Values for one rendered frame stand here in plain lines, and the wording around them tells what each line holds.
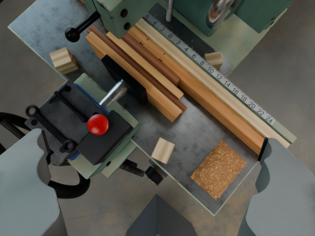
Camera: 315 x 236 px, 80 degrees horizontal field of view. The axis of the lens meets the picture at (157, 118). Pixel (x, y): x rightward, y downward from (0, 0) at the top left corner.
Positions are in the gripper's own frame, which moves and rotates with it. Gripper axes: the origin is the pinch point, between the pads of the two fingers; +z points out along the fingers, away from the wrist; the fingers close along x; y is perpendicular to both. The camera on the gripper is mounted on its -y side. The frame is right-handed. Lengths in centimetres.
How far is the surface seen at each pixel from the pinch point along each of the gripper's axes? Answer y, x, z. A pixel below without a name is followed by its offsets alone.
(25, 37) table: -1.2, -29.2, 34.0
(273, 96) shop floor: 40, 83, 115
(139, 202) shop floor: 100, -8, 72
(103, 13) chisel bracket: -6.4, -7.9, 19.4
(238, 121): 10.5, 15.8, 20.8
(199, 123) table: 13.0, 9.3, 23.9
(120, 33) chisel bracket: -3.9, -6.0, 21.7
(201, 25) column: -5.0, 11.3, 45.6
